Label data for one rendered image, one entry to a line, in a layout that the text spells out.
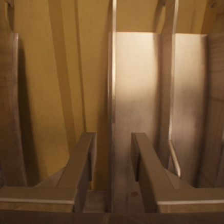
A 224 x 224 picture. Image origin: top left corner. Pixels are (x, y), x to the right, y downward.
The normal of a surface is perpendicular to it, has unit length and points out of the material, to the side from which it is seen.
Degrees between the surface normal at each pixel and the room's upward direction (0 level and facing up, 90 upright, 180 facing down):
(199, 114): 70
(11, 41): 90
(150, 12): 90
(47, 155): 90
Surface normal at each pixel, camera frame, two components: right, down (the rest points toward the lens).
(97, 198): 0.00, 0.46
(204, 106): 0.00, 0.11
